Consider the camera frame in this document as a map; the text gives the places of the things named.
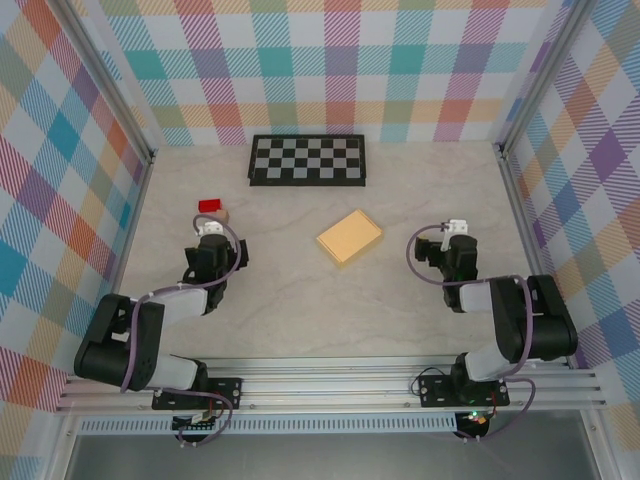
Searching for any aluminium side rail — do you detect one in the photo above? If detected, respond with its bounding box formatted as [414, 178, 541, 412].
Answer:
[494, 144, 574, 369]
[88, 149, 157, 376]

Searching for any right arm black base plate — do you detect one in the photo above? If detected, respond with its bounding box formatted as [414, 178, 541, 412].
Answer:
[418, 374, 511, 409]

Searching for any aluminium mounting rail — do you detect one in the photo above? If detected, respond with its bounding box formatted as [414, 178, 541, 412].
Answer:
[54, 355, 609, 414]

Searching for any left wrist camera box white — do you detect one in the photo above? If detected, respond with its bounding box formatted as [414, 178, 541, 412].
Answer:
[193, 214, 225, 237]

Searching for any tan paper box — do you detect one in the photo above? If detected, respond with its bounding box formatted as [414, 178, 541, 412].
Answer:
[315, 209, 385, 271]

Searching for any black grey checkerboard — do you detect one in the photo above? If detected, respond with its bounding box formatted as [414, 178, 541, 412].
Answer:
[246, 133, 368, 188]

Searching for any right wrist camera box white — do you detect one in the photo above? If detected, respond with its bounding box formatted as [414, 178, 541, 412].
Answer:
[441, 218, 470, 250]

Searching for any aluminium frame post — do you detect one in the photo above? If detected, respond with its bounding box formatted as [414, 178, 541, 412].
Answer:
[492, 0, 596, 156]
[49, 0, 156, 164]

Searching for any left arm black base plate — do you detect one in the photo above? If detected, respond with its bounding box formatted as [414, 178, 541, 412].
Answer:
[151, 377, 243, 412]

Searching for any slotted grey cable duct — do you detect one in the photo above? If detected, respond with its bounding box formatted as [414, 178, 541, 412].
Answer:
[78, 418, 459, 435]

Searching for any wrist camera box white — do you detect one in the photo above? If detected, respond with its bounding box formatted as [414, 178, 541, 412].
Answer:
[441, 218, 470, 250]
[193, 214, 225, 237]

